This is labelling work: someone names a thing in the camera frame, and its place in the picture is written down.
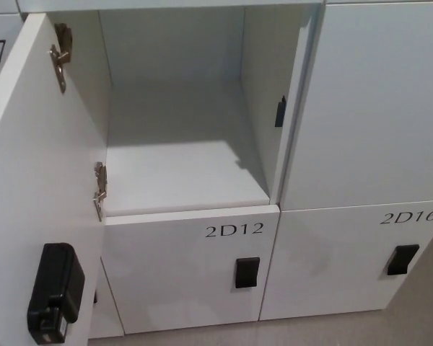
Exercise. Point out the plain white locker door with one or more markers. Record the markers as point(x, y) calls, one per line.
point(166, 3)
point(375, 108)

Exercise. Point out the black lock strike plate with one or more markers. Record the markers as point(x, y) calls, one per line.
point(280, 113)

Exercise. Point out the black lock box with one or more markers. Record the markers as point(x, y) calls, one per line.
point(57, 281)

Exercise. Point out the white locker door 2D16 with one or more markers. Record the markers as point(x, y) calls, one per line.
point(328, 266)

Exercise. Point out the white locker door 2D11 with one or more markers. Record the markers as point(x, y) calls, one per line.
point(39, 151)

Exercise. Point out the white locker door 2D12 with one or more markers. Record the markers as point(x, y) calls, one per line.
point(166, 274)

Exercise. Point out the white locker door 2D08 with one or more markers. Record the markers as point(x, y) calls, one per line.
point(108, 310)

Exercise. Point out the short metal door hinge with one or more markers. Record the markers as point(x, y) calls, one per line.
point(100, 180)

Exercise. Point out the white locker door 2D07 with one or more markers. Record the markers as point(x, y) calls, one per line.
point(0, 32)

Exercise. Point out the long metal door hinge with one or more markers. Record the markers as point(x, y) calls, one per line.
point(59, 57)

